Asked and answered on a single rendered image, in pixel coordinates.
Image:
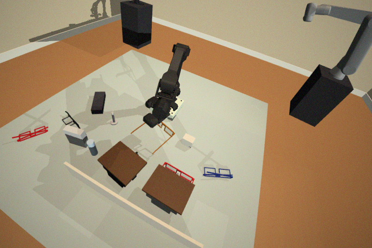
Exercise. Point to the orange-brown glasses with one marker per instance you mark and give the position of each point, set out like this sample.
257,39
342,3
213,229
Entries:
166,129

